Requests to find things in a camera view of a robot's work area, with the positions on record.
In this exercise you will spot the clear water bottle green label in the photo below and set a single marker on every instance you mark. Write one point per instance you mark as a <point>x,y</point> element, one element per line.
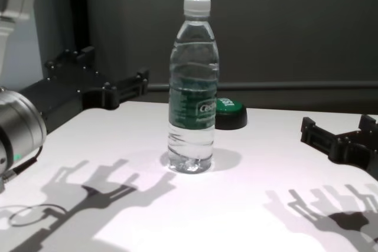
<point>193,92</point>

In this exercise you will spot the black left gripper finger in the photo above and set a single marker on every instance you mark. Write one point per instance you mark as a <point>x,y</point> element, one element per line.
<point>141,82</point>
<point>87,54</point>

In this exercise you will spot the green button black base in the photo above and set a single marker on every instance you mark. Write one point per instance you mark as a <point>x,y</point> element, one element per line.
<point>234,113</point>

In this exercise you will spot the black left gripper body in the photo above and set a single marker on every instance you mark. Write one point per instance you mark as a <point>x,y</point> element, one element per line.
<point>65,92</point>

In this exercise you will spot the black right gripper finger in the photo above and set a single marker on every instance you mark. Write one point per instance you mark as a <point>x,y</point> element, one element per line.
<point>310,131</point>
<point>369,124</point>

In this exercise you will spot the grey horizontal rail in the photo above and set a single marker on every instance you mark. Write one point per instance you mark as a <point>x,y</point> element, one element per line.
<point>265,87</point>

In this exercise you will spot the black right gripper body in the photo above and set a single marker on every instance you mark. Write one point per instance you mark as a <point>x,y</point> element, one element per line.
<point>357,151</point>

